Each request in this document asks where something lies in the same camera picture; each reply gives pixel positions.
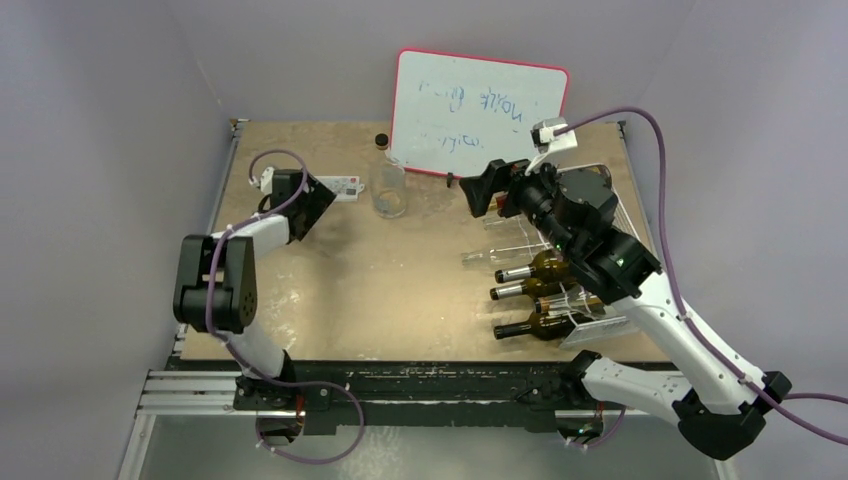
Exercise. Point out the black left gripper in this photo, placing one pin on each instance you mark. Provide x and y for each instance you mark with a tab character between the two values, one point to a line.
319	200

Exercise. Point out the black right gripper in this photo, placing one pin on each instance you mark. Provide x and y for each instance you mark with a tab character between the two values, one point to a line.
506	188

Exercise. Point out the white ruler set package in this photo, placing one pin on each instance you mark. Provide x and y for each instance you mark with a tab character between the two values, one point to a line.
345	188

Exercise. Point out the clear glass bottle black cap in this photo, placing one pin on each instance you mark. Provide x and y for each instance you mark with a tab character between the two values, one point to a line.
387	181

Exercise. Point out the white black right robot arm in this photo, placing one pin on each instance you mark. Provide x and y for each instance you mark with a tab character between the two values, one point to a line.
720	401

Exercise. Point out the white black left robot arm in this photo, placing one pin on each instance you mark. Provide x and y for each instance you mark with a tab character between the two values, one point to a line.
216	287

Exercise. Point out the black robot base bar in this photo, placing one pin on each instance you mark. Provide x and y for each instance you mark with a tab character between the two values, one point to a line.
532	396

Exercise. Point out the clear empty bottle on rack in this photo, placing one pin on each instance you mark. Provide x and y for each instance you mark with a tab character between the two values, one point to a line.
499	255

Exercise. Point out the olive bottle silver cap upper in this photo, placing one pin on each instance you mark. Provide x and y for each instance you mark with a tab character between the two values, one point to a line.
546	266

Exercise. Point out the olive bottle silver cap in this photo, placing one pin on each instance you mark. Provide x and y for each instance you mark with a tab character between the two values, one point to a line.
546	266
531	287

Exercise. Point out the olive bottle silver cap lower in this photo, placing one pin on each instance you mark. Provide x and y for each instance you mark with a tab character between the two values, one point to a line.
531	287

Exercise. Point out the dark green bottle black cap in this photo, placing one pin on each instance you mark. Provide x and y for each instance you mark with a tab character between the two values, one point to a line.
543	326

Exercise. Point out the pink framed whiteboard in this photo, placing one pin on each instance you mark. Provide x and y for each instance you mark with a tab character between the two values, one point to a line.
453	114

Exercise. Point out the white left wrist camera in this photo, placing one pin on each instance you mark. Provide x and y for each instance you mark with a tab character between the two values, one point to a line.
266	180

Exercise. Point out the white wire wine rack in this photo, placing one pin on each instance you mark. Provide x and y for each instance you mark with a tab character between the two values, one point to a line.
612	272

